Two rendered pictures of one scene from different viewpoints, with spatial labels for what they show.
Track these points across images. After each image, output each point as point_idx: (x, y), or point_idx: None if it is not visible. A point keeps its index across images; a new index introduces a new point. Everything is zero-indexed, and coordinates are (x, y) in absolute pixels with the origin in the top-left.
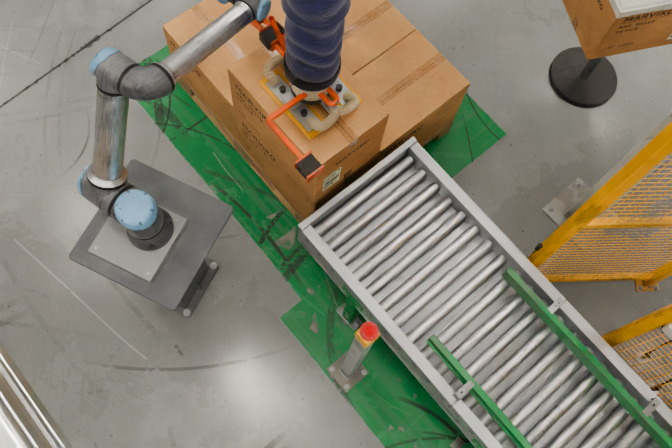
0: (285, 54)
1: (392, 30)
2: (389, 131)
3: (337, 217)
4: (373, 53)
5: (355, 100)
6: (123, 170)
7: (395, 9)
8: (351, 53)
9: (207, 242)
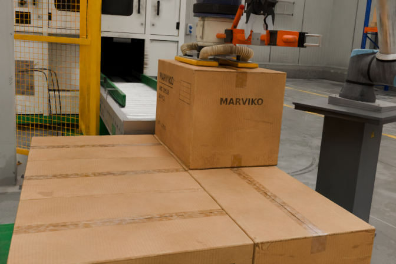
0: None
1: (55, 165)
2: (135, 137)
3: None
4: (97, 160)
5: (185, 43)
6: (379, 52)
7: (26, 173)
8: (121, 164)
9: (313, 100)
